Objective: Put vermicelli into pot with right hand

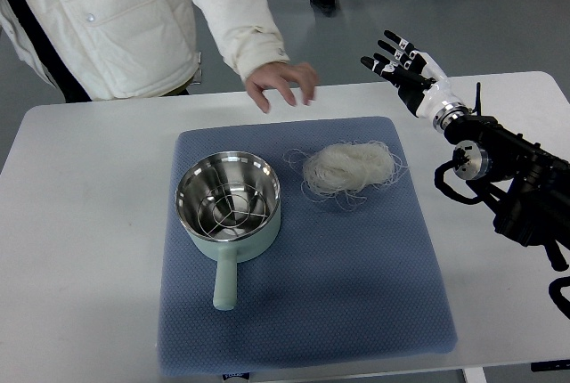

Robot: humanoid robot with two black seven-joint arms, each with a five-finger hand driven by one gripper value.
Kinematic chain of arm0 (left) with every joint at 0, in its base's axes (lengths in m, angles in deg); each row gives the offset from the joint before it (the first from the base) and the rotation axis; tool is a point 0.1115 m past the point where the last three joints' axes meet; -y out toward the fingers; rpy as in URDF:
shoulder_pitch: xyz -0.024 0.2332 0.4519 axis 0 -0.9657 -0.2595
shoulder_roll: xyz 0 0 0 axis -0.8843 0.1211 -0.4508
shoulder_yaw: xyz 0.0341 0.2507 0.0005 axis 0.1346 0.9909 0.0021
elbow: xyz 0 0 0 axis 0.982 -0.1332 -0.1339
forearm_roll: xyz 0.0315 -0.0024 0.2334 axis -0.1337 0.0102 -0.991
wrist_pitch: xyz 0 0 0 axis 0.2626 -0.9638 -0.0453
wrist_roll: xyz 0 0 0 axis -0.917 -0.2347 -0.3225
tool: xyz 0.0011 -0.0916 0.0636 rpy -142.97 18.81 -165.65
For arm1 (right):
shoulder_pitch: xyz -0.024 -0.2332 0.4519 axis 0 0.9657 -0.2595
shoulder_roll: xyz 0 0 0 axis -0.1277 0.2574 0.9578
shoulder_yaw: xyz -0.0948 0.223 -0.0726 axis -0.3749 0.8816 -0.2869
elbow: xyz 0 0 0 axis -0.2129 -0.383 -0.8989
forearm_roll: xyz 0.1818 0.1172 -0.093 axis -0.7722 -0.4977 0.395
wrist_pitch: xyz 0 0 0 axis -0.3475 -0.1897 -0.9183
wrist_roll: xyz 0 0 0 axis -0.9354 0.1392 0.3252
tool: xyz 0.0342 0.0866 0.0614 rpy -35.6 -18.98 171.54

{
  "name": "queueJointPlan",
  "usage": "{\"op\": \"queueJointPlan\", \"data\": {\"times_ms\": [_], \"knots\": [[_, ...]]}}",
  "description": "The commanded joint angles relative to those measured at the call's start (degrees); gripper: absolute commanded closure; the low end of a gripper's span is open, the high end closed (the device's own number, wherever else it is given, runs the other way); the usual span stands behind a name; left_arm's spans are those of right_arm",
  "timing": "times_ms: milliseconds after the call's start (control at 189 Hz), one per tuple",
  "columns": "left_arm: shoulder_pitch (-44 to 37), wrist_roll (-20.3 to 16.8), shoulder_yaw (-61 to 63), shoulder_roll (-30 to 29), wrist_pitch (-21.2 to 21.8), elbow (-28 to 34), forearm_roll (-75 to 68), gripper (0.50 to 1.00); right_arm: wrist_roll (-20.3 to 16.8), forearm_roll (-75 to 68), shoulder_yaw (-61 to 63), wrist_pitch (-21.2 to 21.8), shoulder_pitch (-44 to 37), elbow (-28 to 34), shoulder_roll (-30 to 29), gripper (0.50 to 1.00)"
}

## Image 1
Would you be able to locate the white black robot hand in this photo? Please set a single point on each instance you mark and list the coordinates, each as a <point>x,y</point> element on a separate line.
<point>420,82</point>

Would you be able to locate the person's bare hand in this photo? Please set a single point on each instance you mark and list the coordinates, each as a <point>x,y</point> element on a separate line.
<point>279,76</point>

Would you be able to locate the white vermicelli bundle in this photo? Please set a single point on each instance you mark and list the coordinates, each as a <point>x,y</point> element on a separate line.
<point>345,174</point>

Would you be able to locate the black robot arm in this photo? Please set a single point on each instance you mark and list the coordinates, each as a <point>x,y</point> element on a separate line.
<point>525,187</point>

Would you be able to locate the mint green steel pot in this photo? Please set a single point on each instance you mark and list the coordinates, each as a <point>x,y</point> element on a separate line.
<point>243,169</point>

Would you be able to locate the white puffer jacket sleeve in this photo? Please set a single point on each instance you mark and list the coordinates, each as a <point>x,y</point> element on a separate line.
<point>245,33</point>

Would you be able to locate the white puffer jacket torso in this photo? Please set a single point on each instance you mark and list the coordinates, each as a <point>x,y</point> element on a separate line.
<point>118,49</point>

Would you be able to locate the blue textured mat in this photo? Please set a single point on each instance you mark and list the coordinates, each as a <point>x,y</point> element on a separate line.
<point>339,283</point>

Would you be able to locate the blue label at table edge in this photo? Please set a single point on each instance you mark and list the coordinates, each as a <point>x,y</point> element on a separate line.
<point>241,375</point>

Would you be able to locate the dark label at table corner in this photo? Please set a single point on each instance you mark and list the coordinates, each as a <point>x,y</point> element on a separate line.
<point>559,365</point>

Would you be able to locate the round wire steaming rack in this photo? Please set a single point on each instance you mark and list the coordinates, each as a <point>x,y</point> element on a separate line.
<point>231,211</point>

